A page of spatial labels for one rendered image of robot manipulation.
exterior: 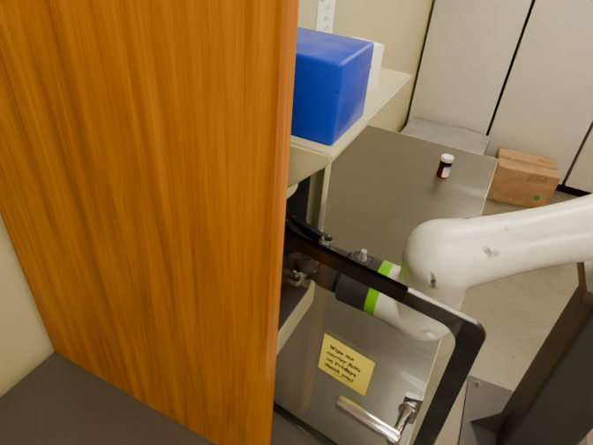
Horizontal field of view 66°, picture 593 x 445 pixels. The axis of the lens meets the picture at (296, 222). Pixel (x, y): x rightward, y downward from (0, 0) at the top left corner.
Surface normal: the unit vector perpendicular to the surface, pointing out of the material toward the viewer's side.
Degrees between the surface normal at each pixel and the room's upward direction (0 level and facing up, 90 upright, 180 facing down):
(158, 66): 90
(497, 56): 90
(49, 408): 0
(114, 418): 0
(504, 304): 0
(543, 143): 90
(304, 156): 90
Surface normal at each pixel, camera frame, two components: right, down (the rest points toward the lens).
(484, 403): 0.07, -0.80
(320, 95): -0.45, 0.51
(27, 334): 0.89, 0.32
